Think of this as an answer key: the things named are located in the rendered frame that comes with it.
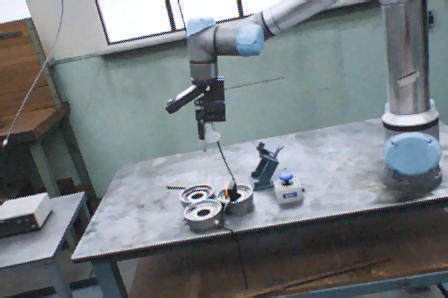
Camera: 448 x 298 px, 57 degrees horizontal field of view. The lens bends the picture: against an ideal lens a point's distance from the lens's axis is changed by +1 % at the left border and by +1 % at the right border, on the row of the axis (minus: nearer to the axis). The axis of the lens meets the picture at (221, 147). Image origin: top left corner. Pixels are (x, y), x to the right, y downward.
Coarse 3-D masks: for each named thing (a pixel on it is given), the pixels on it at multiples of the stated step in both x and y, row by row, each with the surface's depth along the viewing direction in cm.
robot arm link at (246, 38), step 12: (240, 24) 100; (252, 24) 100; (216, 36) 100; (228, 36) 99; (240, 36) 97; (252, 36) 97; (216, 48) 101; (228, 48) 100; (240, 48) 99; (252, 48) 98
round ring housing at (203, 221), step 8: (200, 200) 117; (208, 200) 117; (216, 200) 115; (200, 208) 115; (208, 208) 114; (184, 216) 111; (200, 216) 115; (208, 216) 110; (216, 216) 109; (192, 224) 109; (200, 224) 108; (208, 224) 108; (216, 224) 110
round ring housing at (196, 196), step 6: (192, 186) 126; (198, 186) 127; (204, 186) 126; (210, 186) 124; (186, 192) 126; (198, 192) 124; (204, 192) 123; (180, 198) 120; (192, 198) 124; (198, 198) 125; (204, 198) 118; (210, 198) 119; (186, 204) 118
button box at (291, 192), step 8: (296, 176) 118; (280, 184) 116; (288, 184) 114; (296, 184) 114; (280, 192) 113; (288, 192) 113; (296, 192) 113; (280, 200) 114; (288, 200) 114; (296, 200) 114
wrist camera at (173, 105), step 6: (186, 90) 112; (192, 90) 108; (198, 90) 108; (180, 96) 110; (186, 96) 109; (192, 96) 109; (198, 96) 109; (168, 102) 112; (174, 102) 110; (180, 102) 110; (186, 102) 110; (168, 108) 111; (174, 108) 110
